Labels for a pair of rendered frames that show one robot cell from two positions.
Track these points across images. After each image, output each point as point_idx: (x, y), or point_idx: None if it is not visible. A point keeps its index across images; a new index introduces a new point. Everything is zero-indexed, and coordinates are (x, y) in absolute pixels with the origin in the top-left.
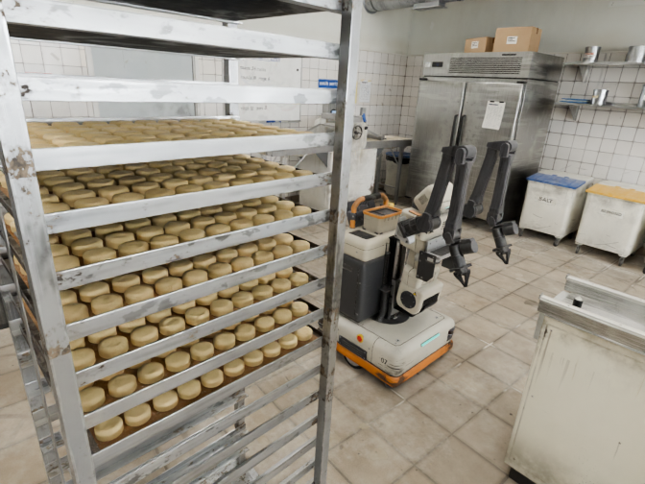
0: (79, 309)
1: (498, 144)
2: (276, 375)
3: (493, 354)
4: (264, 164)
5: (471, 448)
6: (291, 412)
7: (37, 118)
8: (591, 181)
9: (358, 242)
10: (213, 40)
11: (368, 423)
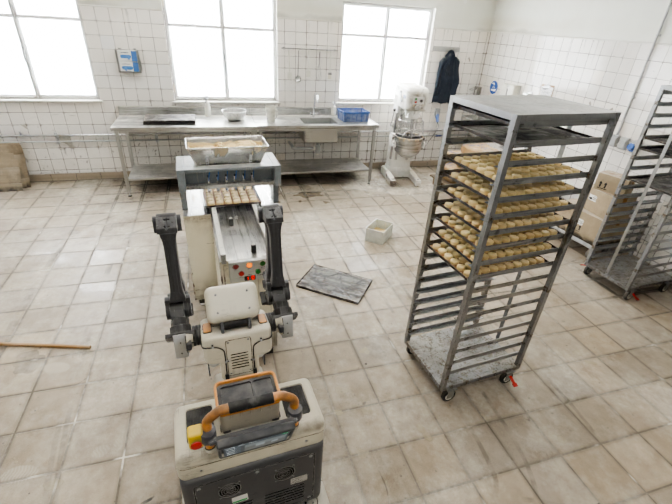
0: None
1: (176, 221)
2: (396, 501)
3: (142, 440)
4: (472, 180)
5: (276, 371)
6: (438, 264)
7: (573, 173)
8: None
9: (311, 387)
10: (497, 123)
11: (333, 413)
